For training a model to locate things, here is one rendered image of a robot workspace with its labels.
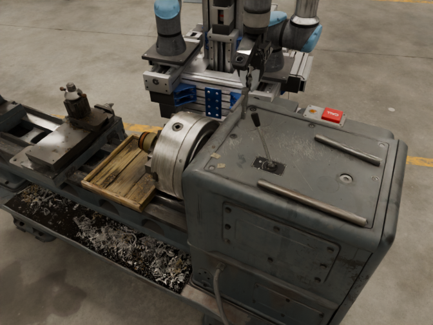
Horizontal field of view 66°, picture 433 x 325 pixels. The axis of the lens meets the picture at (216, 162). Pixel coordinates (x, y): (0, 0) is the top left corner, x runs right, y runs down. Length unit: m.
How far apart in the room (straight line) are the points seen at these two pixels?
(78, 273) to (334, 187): 1.77
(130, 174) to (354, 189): 0.93
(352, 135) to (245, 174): 0.38
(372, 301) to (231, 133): 1.51
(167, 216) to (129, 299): 0.92
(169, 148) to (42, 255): 1.58
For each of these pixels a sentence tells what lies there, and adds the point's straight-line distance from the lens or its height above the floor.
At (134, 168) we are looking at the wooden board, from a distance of 1.53.
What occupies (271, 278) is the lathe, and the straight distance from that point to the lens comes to 1.22.
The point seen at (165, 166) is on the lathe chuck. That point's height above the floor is 1.15.
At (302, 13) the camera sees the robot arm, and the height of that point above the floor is 1.44.
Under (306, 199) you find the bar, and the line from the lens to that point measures 0.89.
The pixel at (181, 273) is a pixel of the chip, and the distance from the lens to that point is 1.54.
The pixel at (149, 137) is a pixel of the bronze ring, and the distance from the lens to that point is 1.30.
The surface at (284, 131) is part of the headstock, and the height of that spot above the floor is 1.26.
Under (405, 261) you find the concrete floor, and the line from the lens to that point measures 2.51.
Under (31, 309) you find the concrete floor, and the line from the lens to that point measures 2.35.
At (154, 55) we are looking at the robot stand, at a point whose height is 1.16.
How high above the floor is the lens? 1.94
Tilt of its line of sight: 45 degrees down
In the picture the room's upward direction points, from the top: 1 degrees counter-clockwise
